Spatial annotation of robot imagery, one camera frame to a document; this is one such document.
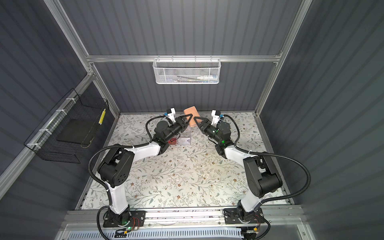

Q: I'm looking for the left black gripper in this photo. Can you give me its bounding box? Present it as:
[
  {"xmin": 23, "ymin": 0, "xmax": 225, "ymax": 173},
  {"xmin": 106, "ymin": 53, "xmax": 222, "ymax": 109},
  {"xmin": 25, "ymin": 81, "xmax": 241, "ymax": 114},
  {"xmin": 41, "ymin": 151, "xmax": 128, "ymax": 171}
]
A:
[{"xmin": 164, "ymin": 113, "xmax": 191, "ymax": 144}]

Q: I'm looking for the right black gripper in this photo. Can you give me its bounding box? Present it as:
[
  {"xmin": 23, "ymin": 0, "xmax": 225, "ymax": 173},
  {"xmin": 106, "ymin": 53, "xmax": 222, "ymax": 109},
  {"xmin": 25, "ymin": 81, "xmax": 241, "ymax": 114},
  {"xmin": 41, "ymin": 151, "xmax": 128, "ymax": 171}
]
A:
[{"xmin": 195, "ymin": 117, "xmax": 223, "ymax": 146}]

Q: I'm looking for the pink leather card holder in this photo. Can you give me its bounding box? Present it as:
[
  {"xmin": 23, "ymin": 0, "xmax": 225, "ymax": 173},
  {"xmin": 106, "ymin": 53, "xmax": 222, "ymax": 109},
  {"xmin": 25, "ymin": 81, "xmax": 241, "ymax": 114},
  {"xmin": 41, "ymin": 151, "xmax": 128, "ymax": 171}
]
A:
[{"xmin": 184, "ymin": 106, "xmax": 200, "ymax": 120}]

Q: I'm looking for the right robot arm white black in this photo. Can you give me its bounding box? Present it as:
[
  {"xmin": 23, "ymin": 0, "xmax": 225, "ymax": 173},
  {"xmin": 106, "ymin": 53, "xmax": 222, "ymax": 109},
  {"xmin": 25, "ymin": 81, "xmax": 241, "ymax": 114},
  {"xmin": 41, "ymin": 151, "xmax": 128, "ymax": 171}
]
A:
[{"xmin": 194, "ymin": 114, "xmax": 283, "ymax": 223}]

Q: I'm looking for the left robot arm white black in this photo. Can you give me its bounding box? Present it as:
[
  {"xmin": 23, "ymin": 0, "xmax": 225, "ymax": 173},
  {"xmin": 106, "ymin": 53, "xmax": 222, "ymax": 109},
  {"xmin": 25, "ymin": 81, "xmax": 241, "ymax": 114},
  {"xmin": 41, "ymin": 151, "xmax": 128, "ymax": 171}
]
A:
[{"xmin": 90, "ymin": 114, "xmax": 193, "ymax": 227}]

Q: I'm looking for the clear acrylic card organizer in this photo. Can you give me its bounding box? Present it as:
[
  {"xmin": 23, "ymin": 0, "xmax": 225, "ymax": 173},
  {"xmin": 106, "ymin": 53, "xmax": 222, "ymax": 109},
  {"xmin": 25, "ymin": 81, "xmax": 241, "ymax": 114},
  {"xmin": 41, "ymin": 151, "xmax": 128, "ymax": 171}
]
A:
[{"xmin": 168, "ymin": 127, "xmax": 192, "ymax": 146}]

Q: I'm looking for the white card in organizer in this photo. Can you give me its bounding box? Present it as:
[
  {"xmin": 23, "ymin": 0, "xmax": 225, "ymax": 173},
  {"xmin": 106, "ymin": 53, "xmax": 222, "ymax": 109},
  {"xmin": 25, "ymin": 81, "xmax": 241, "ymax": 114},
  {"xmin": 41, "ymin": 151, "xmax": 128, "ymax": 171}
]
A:
[{"xmin": 177, "ymin": 137, "xmax": 191, "ymax": 146}]

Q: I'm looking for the red card in organizer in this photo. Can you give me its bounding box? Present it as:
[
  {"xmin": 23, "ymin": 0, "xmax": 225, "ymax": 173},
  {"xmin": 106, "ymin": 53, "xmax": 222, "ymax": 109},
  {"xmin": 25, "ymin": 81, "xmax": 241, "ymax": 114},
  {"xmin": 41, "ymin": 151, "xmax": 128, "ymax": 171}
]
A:
[{"xmin": 168, "ymin": 138, "xmax": 178, "ymax": 145}]

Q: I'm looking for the white tube in basket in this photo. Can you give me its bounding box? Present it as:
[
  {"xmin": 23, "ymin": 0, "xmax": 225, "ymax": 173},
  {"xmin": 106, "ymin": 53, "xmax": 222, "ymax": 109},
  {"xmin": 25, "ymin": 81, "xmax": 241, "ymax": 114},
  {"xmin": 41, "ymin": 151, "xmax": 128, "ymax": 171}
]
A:
[{"xmin": 197, "ymin": 75, "xmax": 219, "ymax": 83}]

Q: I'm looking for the yellow tag on basket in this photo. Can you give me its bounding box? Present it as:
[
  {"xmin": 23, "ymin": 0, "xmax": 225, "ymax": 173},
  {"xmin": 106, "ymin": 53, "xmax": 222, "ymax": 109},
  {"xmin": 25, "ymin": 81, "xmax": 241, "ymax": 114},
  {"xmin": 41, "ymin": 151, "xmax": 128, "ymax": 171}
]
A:
[{"xmin": 98, "ymin": 109, "xmax": 106, "ymax": 125}]

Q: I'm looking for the black pad in basket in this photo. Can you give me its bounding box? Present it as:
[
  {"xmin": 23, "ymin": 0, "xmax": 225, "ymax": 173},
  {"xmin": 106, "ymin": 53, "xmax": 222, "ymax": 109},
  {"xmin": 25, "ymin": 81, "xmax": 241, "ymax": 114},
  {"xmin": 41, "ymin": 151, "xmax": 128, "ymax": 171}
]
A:
[{"xmin": 56, "ymin": 119, "xmax": 94, "ymax": 144}]

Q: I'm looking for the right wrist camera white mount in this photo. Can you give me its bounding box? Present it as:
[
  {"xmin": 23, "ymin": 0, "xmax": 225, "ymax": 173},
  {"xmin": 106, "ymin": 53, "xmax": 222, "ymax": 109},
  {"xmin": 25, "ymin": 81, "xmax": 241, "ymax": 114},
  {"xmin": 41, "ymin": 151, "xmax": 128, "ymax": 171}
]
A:
[{"xmin": 211, "ymin": 110, "xmax": 222, "ymax": 127}]

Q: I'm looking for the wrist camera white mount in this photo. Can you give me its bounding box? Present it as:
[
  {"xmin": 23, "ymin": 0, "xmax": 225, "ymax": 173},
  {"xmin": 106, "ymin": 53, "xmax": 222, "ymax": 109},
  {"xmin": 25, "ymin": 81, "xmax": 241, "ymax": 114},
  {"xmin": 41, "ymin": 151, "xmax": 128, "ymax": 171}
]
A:
[
  {"xmin": 166, "ymin": 108, "xmax": 176, "ymax": 123},
  {"xmin": 211, "ymin": 110, "xmax": 222, "ymax": 127}
]

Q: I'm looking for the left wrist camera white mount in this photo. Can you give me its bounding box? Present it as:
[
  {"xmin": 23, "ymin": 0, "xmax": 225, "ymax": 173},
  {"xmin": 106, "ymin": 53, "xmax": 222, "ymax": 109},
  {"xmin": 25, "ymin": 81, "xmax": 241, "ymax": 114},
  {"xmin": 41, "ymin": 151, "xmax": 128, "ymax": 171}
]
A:
[{"xmin": 166, "ymin": 108, "xmax": 176, "ymax": 123}]

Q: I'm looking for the white wire mesh basket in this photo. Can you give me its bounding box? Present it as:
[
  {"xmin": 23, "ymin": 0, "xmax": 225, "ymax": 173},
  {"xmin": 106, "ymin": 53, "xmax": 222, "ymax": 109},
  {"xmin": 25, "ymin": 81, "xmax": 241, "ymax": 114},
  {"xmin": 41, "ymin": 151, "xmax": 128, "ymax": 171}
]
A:
[{"xmin": 153, "ymin": 59, "xmax": 222, "ymax": 85}]

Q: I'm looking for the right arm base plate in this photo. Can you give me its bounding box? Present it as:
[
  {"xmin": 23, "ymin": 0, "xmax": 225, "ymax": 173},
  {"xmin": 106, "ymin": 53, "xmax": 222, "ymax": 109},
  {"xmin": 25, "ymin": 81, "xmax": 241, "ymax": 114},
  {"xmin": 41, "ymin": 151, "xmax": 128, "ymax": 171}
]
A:
[{"xmin": 222, "ymin": 206, "xmax": 265, "ymax": 225}]

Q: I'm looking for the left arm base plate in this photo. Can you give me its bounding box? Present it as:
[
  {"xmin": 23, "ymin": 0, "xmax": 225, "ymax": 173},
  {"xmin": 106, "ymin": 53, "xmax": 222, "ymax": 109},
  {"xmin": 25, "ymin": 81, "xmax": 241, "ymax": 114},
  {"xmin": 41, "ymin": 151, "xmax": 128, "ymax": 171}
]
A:
[{"xmin": 103, "ymin": 210, "xmax": 147, "ymax": 228}]

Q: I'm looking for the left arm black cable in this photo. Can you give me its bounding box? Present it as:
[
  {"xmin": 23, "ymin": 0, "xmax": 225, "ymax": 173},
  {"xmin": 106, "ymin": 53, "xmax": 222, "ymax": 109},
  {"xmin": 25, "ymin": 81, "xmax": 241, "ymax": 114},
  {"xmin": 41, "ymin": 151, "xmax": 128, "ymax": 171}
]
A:
[{"xmin": 87, "ymin": 114, "xmax": 169, "ymax": 240}]

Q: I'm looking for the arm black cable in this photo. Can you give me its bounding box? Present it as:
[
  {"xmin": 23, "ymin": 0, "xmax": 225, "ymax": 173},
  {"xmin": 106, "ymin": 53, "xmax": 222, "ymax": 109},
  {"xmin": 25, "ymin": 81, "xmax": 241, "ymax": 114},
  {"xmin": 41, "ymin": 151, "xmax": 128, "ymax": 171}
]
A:
[
  {"xmin": 221, "ymin": 113, "xmax": 312, "ymax": 205},
  {"xmin": 87, "ymin": 114, "xmax": 169, "ymax": 240}
]

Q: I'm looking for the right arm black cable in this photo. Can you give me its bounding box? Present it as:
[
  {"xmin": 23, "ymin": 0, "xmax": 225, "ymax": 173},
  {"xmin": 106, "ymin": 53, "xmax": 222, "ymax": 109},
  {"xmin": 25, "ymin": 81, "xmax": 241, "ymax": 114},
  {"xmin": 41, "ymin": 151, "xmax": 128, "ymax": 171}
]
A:
[{"xmin": 221, "ymin": 113, "xmax": 312, "ymax": 205}]

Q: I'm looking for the black wire mesh basket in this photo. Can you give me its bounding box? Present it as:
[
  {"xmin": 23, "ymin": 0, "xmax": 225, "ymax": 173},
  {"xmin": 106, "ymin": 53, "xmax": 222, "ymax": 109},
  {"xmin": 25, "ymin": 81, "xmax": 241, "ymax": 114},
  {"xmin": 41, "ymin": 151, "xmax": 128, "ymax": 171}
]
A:
[{"xmin": 24, "ymin": 89, "xmax": 109, "ymax": 164}]

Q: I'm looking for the white perforated cable duct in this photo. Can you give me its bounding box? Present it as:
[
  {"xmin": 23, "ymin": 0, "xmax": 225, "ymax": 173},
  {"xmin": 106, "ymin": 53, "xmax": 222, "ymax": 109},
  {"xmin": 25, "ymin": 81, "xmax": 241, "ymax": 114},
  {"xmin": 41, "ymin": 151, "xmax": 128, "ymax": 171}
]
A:
[{"xmin": 66, "ymin": 227, "xmax": 244, "ymax": 240}]

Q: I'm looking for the aluminium front rail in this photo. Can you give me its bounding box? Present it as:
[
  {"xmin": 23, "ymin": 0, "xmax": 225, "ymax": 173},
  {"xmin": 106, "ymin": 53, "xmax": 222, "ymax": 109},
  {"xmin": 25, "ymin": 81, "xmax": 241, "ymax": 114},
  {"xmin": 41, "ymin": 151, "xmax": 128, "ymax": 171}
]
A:
[{"xmin": 59, "ymin": 205, "xmax": 308, "ymax": 231}]

